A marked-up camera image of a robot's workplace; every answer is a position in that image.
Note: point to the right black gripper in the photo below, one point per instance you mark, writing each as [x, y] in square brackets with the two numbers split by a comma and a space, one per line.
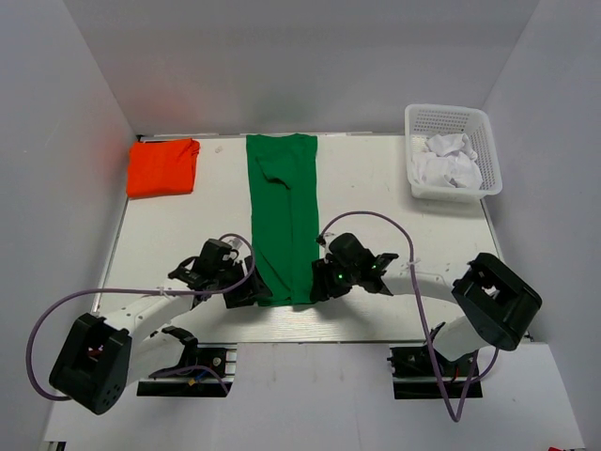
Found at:
[320, 280]

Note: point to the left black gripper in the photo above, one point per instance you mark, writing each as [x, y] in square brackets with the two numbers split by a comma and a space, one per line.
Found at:
[247, 288]

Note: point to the green t shirt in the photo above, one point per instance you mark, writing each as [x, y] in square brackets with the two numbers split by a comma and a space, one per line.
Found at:
[284, 220]

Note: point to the white t shirt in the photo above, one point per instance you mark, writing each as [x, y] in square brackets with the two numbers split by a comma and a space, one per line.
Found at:
[447, 161]

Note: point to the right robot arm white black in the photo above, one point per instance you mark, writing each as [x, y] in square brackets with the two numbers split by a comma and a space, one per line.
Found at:
[498, 306]

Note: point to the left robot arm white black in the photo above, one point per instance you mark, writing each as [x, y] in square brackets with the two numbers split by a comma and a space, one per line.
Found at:
[103, 355]

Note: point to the folded orange t shirt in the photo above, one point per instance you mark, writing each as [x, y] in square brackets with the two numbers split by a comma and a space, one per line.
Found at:
[161, 169]

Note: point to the white plastic basket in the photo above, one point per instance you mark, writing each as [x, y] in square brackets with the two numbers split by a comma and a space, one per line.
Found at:
[423, 121]

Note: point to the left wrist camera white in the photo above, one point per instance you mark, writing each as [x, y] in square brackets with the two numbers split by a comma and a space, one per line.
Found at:
[235, 245]

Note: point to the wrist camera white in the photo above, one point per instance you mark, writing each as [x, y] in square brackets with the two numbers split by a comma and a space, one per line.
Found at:
[235, 245]
[324, 239]

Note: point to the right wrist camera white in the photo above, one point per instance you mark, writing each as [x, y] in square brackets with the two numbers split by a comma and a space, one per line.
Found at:
[324, 239]

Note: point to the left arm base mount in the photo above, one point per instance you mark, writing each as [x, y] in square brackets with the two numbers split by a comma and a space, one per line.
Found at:
[207, 372]

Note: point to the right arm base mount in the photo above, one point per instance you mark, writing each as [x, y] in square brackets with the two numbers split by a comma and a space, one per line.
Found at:
[414, 377]

